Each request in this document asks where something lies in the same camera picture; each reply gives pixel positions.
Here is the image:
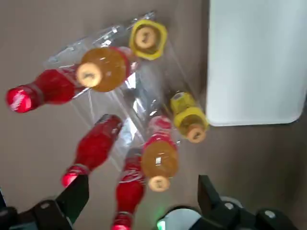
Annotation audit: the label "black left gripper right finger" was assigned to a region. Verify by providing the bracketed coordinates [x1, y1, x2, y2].
[189, 175, 307, 230]

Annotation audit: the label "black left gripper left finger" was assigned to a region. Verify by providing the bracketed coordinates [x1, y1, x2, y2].
[0, 174, 90, 230]

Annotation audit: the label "red cola bottle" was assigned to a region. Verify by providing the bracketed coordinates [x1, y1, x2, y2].
[6, 69, 82, 113]
[112, 153, 147, 230]
[61, 114, 123, 189]

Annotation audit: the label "white rectangular tray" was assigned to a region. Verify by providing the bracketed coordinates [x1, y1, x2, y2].
[206, 0, 307, 127]

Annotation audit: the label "clear acrylic shelf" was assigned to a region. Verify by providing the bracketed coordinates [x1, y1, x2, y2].
[43, 11, 190, 173]

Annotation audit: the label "orange tea bottle red label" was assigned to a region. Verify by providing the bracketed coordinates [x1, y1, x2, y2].
[76, 47, 132, 93]
[141, 115, 179, 192]

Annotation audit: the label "yellow drink bottle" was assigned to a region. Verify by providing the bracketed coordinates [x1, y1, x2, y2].
[129, 20, 168, 60]
[170, 92, 209, 144]

